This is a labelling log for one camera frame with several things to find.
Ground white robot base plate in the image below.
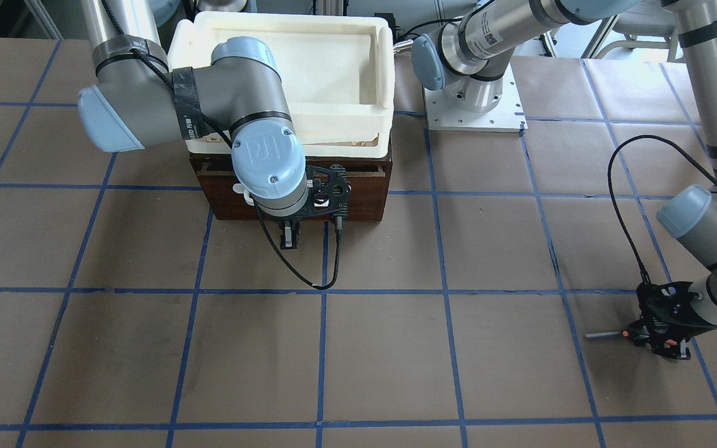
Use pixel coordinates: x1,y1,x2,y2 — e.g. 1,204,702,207
423,66,528,133

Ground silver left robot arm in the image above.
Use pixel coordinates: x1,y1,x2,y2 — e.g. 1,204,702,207
410,1,717,360

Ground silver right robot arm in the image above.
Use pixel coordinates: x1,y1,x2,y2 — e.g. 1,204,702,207
78,1,350,249

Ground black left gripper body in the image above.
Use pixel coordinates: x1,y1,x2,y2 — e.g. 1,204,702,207
629,281,701,360

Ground dark wooden drawer cabinet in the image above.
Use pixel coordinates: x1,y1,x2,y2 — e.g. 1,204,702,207
189,151,393,222

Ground grey orange scissors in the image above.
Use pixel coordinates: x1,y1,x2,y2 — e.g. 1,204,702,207
585,329,685,351

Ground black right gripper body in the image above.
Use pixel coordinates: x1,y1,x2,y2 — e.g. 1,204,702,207
277,164,351,232

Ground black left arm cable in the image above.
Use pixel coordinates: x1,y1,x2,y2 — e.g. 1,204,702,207
607,134,717,286

